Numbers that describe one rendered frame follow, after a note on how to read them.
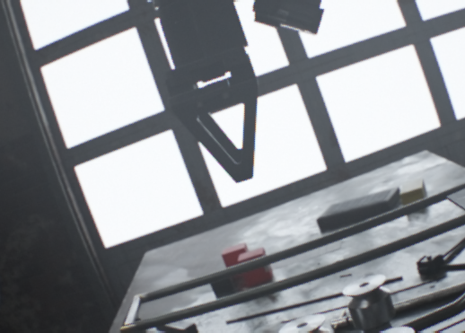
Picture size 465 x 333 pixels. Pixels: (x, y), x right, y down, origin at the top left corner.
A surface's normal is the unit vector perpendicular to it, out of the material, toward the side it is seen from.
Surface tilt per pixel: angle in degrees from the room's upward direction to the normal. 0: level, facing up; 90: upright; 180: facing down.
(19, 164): 90
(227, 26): 90
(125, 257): 90
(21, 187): 90
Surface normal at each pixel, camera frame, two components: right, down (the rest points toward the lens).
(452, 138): 0.02, 0.11
